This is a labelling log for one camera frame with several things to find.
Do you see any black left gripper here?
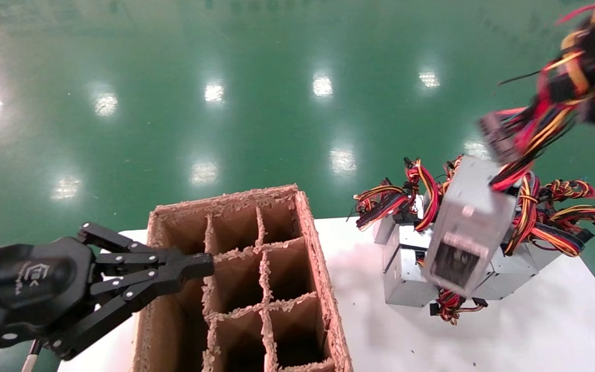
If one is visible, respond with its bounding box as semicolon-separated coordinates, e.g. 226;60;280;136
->
0;238;191;362

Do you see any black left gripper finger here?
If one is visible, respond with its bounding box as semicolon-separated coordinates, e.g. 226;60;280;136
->
78;222;216;278

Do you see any silver power supply with cables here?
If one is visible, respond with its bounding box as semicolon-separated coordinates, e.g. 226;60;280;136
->
424;0;595;299

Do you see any brown divided cardboard box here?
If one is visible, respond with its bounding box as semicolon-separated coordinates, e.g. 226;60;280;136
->
132;184;354;372

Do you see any silver metal power supply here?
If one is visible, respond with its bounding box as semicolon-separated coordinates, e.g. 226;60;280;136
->
374;213;441;254
476;255;542;302
383;247;433;307
526;242;562;271

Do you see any red yellow black cable bundle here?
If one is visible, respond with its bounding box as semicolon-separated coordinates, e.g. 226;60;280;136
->
504;172;542;257
543;178;595;204
415;257;489;326
529;204;595;258
353;178;418;232
442;154;467;182
403;158;441;234

